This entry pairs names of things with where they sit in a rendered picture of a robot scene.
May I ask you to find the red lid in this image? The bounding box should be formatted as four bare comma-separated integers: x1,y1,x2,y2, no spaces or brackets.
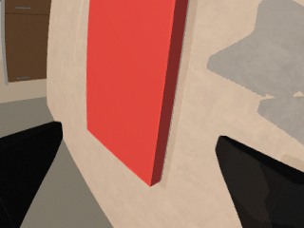
86,0,189,187

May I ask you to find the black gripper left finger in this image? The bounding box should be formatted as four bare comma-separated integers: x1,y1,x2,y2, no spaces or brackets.
0,122,64,228

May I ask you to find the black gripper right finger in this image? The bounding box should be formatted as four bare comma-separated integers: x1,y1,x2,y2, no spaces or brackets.
216,136,304,228

